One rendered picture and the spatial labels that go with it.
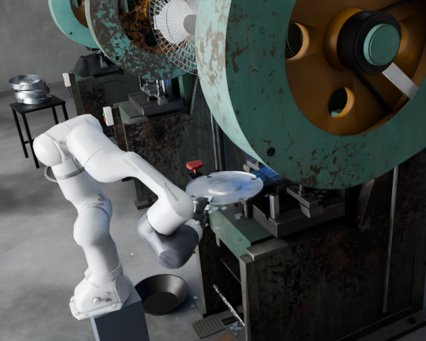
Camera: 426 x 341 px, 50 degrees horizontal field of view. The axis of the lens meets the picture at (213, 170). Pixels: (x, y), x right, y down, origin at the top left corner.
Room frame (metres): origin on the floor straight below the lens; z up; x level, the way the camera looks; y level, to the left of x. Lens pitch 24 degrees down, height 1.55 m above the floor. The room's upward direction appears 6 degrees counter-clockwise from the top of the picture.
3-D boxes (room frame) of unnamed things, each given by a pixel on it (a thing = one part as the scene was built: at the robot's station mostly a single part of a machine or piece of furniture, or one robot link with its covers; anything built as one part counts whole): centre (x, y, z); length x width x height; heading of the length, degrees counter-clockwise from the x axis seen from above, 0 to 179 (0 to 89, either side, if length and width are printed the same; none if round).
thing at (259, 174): (1.56, -0.10, 0.72); 0.25 x 0.14 x 0.14; 112
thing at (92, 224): (1.35, 0.43, 0.71); 0.18 x 0.11 x 0.25; 1
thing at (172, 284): (1.85, 0.33, 0.04); 0.30 x 0.30 x 0.07
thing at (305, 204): (1.47, -0.32, 0.76); 0.17 x 0.06 x 0.10; 22
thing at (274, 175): (1.62, -0.25, 0.76); 0.15 x 0.09 x 0.05; 22
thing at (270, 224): (1.63, -0.26, 0.68); 0.45 x 0.30 x 0.06; 22
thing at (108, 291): (1.37, 0.47, 0.52); 0.22 x 0.19 x 0.14; 115
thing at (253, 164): (1.78, -0.20, 0.76); 0.17 x 0.06 x 0.10; 22
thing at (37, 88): (4.16, 1.57, 0.40); 0.45 x 0.40 x 0.79; 34
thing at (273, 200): (1.42, -0.21, 0.75); 0.03 x 0.03 x 0.10; 22
